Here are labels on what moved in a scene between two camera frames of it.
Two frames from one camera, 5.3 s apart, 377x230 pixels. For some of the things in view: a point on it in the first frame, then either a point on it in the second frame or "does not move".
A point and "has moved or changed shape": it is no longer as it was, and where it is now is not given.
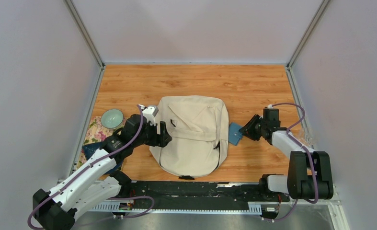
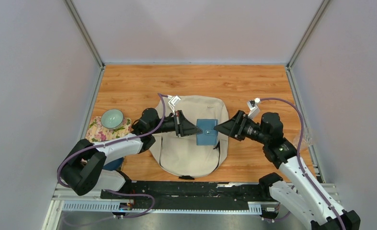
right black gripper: x=247 y=130 → x=234 y=127
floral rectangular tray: x=97 y=132 does not move
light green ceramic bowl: x=112 y=118 does not move
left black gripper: x=161 y=140 → x=183 y=127
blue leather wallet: x=234 y=135 has moved or changed shape
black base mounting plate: x=197 y=195 does not move
